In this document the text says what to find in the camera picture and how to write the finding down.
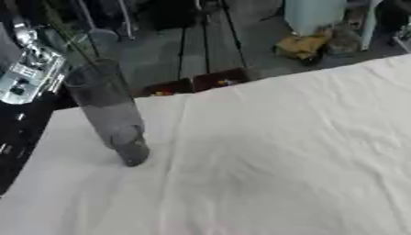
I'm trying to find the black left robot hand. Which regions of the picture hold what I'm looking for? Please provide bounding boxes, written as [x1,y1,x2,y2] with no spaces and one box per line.
[0,91,81,196]

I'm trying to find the clear glass cylinder vase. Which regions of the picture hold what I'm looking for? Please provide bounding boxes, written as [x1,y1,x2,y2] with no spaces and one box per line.
[62,58,153,168]

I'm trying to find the thin green flower stem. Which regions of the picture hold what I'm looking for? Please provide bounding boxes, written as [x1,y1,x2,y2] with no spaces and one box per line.
[39,0,102,67]
[83,28,103,61]

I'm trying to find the black tripod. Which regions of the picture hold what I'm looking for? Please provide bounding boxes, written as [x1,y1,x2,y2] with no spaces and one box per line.
[174,0,250,81]

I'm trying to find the brown cardboard box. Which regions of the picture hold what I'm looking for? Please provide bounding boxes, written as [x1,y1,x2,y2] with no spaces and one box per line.
[191,66,262,94]

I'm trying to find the white cylindrical appliance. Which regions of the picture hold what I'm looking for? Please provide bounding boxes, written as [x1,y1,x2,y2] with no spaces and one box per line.
[283,0,350,37]

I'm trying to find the white chair frame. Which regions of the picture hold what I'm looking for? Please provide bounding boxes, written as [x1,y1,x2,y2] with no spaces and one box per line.
[73,0,139,41]

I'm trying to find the white upright post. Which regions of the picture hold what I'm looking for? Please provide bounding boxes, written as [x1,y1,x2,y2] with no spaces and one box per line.
[358,0,385,52]

